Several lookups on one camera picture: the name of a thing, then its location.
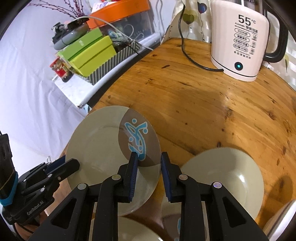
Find striped grey tray box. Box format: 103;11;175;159
71;41;141;85

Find grey device on boxes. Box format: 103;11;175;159
52;18;89;51

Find lime green box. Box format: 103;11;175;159
70;36;116;77

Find green plate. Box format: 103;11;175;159
181;147;264;219
66;105;161;216
91;201;206;241

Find red small figurine jar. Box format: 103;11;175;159
50;57;73;83

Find purple dried flower branches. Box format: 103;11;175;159
28;0;86;19

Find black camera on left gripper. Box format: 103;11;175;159
0;133;19;206

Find white electric kettle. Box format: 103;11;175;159
211;1;288;82

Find orange lid storage box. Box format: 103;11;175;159
87;1;153;41

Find white bowl blue stripe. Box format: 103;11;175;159
263;199;296;241

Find dark green flat box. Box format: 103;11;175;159
57;28;103;60

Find person's left hand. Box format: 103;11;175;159
16;211;48;240

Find black kettle power cable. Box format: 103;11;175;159
179;3;224;72

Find white side shelf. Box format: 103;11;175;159
53;33;161;108

